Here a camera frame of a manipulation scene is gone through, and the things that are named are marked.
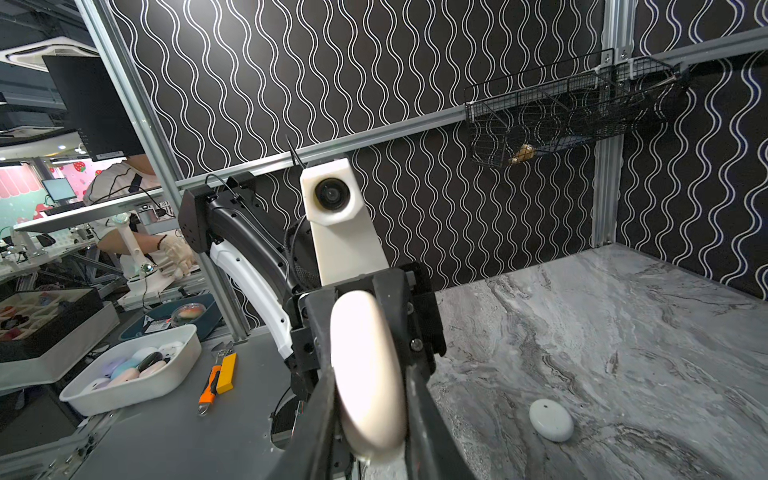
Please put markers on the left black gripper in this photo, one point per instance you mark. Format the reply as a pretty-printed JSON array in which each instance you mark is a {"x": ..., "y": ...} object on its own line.
[{"x": 405, "y": 295}]

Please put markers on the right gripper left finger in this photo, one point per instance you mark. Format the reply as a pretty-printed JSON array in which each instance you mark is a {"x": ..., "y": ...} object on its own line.
[{"x": 310, "y": 452}]

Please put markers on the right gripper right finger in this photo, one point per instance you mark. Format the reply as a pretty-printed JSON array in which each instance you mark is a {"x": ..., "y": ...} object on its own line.
[{"x": 430, "y": 450}]

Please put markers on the cream earbud charging case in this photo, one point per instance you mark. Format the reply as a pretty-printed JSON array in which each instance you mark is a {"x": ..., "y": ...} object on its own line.
[{"x": 368, "y": 378}]

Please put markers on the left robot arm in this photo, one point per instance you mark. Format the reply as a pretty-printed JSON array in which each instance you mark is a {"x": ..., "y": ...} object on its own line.
[{"x": 241, "y": 240}]

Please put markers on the white round charging case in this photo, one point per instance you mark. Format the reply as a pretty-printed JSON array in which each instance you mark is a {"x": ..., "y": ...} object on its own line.
[{"x": 551, "y": 420}]

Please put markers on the orange utility knife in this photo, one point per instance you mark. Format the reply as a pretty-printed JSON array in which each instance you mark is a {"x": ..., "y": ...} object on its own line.
[{"x": 221, "y": 376}]

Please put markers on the small brass object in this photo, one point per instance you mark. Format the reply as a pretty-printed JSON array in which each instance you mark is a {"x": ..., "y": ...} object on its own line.
[{"x": 525, "y": 153}]

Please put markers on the white plastic tray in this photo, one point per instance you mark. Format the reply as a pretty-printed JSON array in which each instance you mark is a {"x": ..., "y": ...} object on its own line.
[{"x": 135, "y": 371}]

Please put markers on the black tray box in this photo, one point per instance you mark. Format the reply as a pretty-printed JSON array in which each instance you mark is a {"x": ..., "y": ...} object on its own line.
[{"x": 44, "y": 334}]

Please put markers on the black wire basket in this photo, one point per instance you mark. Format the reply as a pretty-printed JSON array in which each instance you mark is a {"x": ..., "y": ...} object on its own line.
[{"x": 569, "y": 103}]

